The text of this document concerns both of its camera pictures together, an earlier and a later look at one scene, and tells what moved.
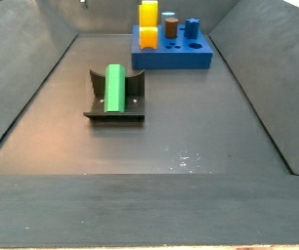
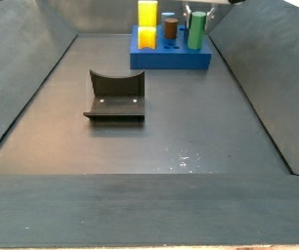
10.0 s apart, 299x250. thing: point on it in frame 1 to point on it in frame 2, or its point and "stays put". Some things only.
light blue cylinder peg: (167, 15) stays put
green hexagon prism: (115, 84) to (197, 31)
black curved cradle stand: (134, 111) stays put
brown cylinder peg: (171, 27) stays put
